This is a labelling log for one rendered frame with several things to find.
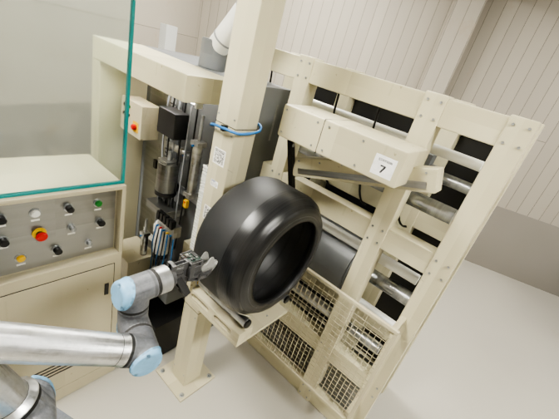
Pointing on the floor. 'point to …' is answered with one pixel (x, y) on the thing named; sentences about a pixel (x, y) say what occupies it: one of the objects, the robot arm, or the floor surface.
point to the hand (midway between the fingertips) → (214, 263)
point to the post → (232, 144)
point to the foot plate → (180, 383)
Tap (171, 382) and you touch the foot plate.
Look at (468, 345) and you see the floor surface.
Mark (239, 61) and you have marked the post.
